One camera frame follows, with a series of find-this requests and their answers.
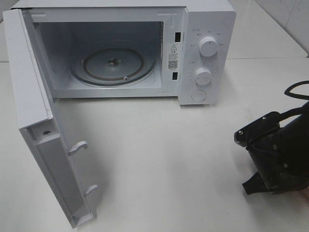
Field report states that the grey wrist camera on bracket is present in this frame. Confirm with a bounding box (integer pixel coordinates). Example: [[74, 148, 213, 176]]
[[234, 112, 281, 147]]

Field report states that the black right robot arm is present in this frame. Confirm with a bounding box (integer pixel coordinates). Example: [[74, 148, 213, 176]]
[[234, 103, 309, 195]]

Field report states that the round white door button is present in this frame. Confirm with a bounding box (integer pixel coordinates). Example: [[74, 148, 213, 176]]
[[191, 90, 207, 102]]

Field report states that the white warning label sticker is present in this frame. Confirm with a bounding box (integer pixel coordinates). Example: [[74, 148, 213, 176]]
[[167, 43, 180, 70]]

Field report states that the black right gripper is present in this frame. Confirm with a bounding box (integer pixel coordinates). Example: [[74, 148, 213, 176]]
[[242, 116, 309, 195]]

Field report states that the glass microwave turntable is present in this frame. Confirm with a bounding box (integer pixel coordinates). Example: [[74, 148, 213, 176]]
[[70, 48, 156, 87]]

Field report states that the white microwave knob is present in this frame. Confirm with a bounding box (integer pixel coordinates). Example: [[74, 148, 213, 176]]
[[198, 35, 219, 57], [194, 68, 212, 86]]

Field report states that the black camera cable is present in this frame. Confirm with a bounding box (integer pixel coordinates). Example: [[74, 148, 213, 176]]
[[275, 81, 309, 121]]

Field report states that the white microwave oven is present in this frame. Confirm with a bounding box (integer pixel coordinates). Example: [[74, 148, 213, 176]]
[[10, 0, 236, 105]]

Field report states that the white microwave door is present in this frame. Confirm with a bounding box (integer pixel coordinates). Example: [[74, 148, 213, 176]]
[[3, 9, 96, 228]]

